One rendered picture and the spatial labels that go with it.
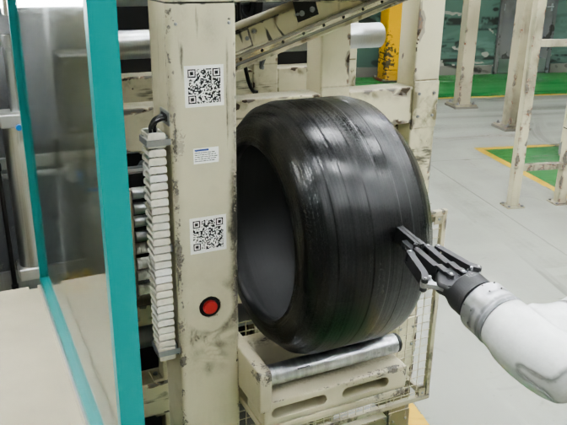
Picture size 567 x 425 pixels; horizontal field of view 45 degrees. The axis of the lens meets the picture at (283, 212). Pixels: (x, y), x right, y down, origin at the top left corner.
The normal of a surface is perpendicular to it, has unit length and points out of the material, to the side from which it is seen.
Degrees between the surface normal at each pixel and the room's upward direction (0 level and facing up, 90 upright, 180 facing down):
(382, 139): 36
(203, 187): 90
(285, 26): 90
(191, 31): 90
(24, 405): 0
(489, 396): 0
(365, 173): 51
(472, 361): 0
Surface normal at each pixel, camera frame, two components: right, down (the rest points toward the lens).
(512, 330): -0.58, -0.54
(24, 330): 0.01, -0.94
